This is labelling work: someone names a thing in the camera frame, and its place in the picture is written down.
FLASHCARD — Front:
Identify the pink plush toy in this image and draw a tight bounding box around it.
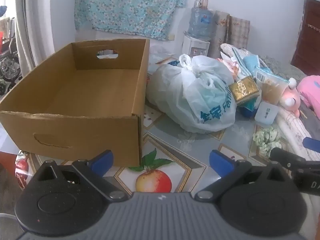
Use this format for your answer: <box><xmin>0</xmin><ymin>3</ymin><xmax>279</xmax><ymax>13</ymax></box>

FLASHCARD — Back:
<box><xmin>279</xmin><ymin>78</ymin><xmax>301</xmax><ymax>117</ymax></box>

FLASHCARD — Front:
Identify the cotton swab zip bag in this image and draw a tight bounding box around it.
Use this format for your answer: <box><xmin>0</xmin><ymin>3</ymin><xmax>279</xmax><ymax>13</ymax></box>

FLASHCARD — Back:
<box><xmin>255</xmin><ymin>68</ymin><xmax>289</xmax><ymax>105</ymax></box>

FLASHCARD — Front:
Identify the blue checkered towel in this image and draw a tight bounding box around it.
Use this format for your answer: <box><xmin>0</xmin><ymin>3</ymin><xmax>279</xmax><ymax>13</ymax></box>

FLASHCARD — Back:
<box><xmin>243</xmin><ymin>55</ymin><xmax>260</xmax><ymax>76</ymax></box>

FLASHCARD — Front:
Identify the green floral scrunchie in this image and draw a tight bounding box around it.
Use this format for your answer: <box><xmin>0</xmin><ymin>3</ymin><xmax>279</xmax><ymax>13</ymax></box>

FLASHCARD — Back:
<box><xmin>253</xmin><ymin>127</ymin><xmax>282</xmax><ymax>158</ymax></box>

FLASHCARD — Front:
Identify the small white plastic box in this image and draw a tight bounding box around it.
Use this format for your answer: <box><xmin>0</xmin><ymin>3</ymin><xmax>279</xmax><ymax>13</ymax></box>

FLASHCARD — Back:
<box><xmin>254</xmin><ymin>101</ymin><xmax>279</xmax><ymax>125</ymax></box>

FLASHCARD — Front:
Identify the pink dotted blanket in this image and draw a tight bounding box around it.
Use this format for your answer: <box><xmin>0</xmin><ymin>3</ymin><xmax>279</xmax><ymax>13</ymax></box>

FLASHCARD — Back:
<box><xmin>297</xmin><ymin>75</ymin><xmax>320</xmax><ymax>118</ymax></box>

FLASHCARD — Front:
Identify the brown cardboard box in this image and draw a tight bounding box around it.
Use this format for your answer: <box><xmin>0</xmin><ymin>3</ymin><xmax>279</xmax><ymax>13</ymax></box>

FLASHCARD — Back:
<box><xmin>1</xmin><ymin>38</ymin><xmax>150</xmax><ymax>167</ymax></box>

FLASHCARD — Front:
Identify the white plastic shopping bag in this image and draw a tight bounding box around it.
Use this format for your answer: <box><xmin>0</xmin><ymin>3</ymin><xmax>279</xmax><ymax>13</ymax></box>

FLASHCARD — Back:
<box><xmin>146</xmin><ymin>54</ymin><xmax>236</xmax><ymax>133</ymax></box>

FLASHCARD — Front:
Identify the gold foil packet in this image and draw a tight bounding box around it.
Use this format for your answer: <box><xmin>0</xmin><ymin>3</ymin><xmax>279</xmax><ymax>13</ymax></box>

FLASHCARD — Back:
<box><xmin>228</xmin><ymin>76</ymin><xmax>260</xmax><ymax>105</ymax></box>

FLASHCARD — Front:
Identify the dark red door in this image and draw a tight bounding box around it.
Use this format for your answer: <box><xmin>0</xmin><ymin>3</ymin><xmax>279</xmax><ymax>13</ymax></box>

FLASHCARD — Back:
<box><xmin>291</xmin><ymin>0</ymin><xmax>320</xmax><ymax>75</ymax></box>

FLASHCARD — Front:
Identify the white water dispenser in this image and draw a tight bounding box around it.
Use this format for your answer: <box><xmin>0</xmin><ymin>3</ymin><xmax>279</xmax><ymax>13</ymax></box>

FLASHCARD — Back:
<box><xmin>182</xmin><ymin>34</ymin><xmax>210</xmax><ymax>57</ymax></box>

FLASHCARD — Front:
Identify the plaid rolled mat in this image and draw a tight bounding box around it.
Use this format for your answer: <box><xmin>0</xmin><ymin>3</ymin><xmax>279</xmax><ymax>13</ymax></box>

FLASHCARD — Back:
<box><xmin>227</xmin><ymin>16</ymin><xmax>251</xmax><ymax>49</ymax></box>

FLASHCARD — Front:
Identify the blue water jug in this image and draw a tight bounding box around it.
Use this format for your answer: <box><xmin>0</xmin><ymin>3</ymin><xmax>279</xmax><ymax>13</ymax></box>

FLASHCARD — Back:
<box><xmin>187</xmin><ymin>7</ymin><xmax>213</xmax><ymax>41</ymax></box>

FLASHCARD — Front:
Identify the floral rolled mat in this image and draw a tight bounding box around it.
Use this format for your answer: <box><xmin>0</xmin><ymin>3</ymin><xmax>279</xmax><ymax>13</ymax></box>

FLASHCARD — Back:
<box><xmin>208</xmin><ymin>10</ymin><xmax>230</xmax><ymax>59</ymax></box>

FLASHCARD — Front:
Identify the white window curtain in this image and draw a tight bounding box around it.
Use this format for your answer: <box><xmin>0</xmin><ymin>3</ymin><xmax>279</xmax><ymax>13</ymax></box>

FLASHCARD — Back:
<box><xmin>15</xmin><ymin>0</ymin><xmax>55</xmax><ymax>76</ymax></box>

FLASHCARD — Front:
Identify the floral teal wall cloth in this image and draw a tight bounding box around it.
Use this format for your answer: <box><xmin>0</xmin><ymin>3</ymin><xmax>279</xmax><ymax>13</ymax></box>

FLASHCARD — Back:
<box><xmin>74</xmin><ymin>0</ymin><xmax>186</xmax><ymax>41</ymax></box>

